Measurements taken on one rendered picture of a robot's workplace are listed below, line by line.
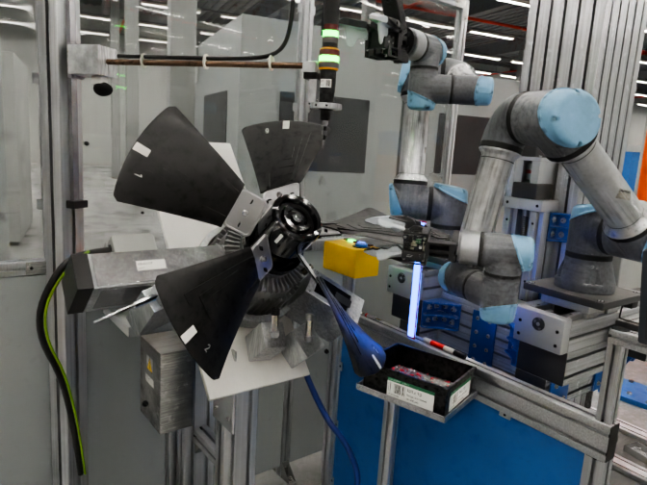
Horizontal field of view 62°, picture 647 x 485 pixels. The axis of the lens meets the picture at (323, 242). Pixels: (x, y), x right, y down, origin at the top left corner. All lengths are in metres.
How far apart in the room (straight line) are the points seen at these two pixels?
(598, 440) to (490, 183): 0.58
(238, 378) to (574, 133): 0.87
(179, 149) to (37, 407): 1.02
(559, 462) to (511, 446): 0.12
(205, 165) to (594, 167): 0.82
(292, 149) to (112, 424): 1.13
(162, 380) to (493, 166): 0.95
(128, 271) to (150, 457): 1.09
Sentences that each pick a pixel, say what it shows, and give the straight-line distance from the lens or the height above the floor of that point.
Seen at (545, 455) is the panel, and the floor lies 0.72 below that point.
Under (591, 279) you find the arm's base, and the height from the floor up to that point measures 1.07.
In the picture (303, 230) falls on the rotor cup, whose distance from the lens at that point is 1.11.
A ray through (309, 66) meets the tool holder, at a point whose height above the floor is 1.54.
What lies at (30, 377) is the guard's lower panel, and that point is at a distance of 1.84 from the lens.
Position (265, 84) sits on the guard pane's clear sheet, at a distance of 1.97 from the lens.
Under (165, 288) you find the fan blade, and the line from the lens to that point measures 0.94.
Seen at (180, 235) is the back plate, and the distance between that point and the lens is 1.33.
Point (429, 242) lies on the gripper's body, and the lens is 1.15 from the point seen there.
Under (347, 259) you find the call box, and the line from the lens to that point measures 1.64.
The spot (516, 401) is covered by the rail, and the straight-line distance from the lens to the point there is 1.36.
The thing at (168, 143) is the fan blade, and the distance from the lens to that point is 1.14.
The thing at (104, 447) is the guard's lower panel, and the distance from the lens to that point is 2.01.
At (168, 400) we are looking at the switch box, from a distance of 1.47.
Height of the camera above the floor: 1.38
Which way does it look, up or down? 10 degrees down
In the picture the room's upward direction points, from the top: 4 degrees clockwise
